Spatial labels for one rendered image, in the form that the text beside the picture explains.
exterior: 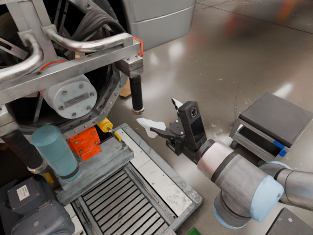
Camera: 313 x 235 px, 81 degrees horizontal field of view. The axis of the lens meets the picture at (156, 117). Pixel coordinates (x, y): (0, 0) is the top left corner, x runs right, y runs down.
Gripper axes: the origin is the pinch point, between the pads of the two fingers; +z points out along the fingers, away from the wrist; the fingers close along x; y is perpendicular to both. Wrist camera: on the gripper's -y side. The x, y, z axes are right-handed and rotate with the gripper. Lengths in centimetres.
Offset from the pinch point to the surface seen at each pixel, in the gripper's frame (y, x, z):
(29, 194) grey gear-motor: 40, -46, 27
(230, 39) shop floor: 83, 255, 113
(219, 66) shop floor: 83, 172, 75
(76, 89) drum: -5.7, -16.3, 15.4
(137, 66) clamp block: -10.0, 0.1, 7.9
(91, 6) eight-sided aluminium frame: -20.9, -0.2, 29.9
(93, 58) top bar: -14.8, -10.7, 10.9
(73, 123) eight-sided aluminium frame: 22.2, -18.1, 34.1
